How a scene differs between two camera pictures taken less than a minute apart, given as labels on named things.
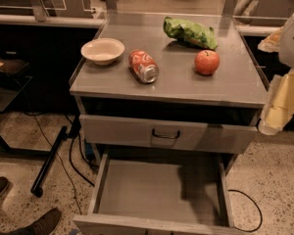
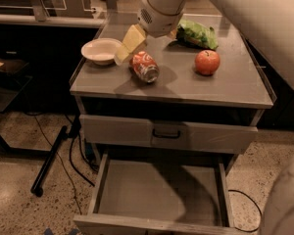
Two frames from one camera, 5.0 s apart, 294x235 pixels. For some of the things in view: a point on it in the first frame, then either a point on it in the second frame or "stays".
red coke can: x=143 y=66 stays
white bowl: x=103 y=51 stays
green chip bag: x=191 y=33 stays
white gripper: x=293 y=46 -> x=157 y=22
